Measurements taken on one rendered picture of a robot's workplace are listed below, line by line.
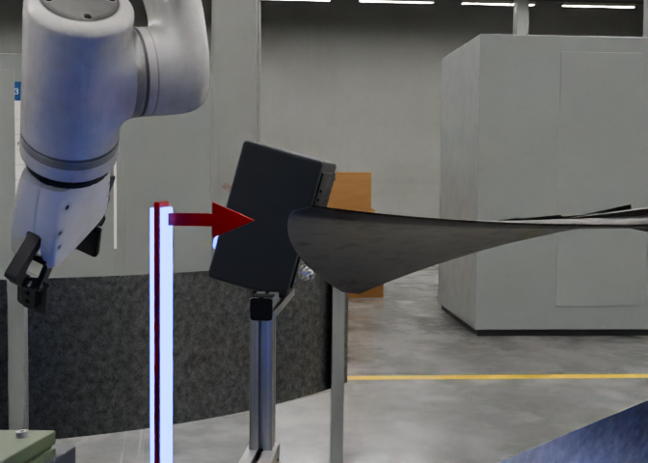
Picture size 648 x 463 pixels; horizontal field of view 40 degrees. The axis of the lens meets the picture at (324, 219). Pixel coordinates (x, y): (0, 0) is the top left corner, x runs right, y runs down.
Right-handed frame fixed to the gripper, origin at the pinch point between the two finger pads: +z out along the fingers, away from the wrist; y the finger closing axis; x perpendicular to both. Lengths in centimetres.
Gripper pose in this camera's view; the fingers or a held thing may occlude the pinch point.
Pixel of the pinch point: (60, 271)
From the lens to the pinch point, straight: 93.6
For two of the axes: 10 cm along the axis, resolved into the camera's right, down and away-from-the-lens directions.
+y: -3.5, 5.7, -7.4
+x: 9.0, 4.1, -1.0
